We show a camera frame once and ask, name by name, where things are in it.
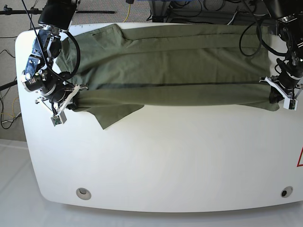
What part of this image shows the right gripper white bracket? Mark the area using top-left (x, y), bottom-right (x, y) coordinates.
top-left (34, 80), bottom-right (89, 116)

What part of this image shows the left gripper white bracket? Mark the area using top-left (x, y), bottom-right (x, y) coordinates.
top-left (259, 70), bottom-right (303, 104)

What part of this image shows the olive green T-shirt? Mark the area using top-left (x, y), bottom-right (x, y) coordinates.
top-left (71, 24), bottom-right (279, 129)

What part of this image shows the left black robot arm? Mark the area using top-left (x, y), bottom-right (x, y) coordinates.
top-left (239, 0), bottom-right (303, 110)

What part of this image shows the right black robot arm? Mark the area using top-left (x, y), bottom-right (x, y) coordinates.
top-left (22, 0), bottom-right (87, 120)

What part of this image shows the black tripod stand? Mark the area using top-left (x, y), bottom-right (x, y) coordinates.
top-left (0, 8), bottom-right (116, 16)

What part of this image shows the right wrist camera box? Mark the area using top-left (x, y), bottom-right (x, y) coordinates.
top-left (51, 112), bottom-right (66, 126)

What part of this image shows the left table cable grommet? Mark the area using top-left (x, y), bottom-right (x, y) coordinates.
top-left (76, 188), bottom-right (91, 201)

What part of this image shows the table cable grommet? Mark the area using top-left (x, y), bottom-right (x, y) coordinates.
top-left (76, 188), bottom-right (91, 201)
top-left (281, 186), bottom-right (293, 198)

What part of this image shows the right table cable grommet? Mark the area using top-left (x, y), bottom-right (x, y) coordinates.
top-left (281, 186), bottom-right (293, 198)

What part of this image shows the yellow cable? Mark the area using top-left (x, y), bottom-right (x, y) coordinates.
top-left (123, 4), bottom-right (131, 23)

